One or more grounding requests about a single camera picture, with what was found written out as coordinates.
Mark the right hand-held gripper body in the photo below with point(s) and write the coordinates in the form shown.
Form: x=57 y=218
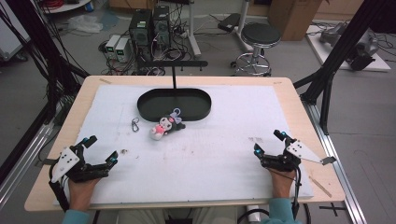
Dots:
x=303 y=151

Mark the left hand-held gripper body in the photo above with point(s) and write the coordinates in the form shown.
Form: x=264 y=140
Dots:
x=67 y=160

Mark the silver metal carabiner clip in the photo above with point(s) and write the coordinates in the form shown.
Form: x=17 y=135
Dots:
x=135 y=124

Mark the black and pink plush doll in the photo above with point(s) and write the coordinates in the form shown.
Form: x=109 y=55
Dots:
x=165 y=126

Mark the black stand with tray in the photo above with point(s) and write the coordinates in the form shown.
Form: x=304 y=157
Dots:
x=174 y=104

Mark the person's left hand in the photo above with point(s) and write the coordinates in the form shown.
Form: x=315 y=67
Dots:
x=81 y=194

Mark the person's right hand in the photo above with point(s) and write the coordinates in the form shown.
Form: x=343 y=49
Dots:
x=282 y=185

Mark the white foam mat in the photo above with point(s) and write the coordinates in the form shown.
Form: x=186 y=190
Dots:
x=199 y=161

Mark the white power supply unit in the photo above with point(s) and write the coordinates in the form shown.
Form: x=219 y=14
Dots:
x=122 y=49
x=112 y=46

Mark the round black stool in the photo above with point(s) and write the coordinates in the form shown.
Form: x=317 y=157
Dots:
x=260 y=37

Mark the white floor board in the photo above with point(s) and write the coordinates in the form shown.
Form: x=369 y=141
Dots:
x=376 y=63

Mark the grey robot part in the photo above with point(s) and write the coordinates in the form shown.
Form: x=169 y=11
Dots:
x=351 y=43

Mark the clear plastic bag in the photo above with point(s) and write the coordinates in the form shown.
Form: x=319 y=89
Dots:
x=84 y=24

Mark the large cardboard box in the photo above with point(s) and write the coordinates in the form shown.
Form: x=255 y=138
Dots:
x=294 y=18

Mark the black computer tower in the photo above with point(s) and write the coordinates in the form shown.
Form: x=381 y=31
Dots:
x=161 y=26
x=140 y=31

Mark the flat black box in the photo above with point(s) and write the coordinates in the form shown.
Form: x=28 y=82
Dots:
x=229 y=22

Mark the white-legged desk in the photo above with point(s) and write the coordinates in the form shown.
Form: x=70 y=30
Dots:
x=193 y=34

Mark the round white table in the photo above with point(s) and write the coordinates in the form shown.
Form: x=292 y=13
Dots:
x=67 y=6

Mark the aluminium rail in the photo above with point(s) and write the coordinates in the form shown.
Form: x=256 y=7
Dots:
x=18 y=168
x=337 y=168

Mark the black metal frame post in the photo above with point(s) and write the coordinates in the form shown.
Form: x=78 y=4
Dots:
x=46 y=56
x=339 y=53

